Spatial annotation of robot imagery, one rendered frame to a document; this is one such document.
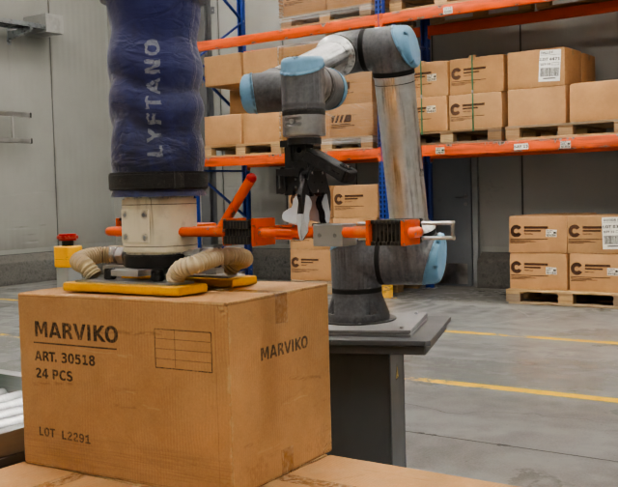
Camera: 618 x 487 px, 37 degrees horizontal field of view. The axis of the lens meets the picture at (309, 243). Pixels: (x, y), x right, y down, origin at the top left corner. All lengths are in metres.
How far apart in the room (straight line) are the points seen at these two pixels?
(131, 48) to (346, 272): 0.99
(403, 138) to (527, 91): 6.82
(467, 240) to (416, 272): 8.32
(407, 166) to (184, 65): 0.78
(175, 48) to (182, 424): 0.81
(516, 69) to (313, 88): 7.58
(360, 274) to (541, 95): 6.73
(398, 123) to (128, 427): 1.11
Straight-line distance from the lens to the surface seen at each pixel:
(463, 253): 11.03
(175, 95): 2.10
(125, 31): 2.13
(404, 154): 2.60
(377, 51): 2.56
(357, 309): 2.72
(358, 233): 1.85
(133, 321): 2.02
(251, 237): 1.97
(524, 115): 9.36
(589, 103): 9.15
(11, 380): 3.19
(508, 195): 10.83
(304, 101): 1.91
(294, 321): 2.07
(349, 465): 2.15
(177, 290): 1.97
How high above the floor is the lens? 1.16
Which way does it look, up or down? 3 degrees down
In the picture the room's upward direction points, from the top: 2 degrees counter-clockwise
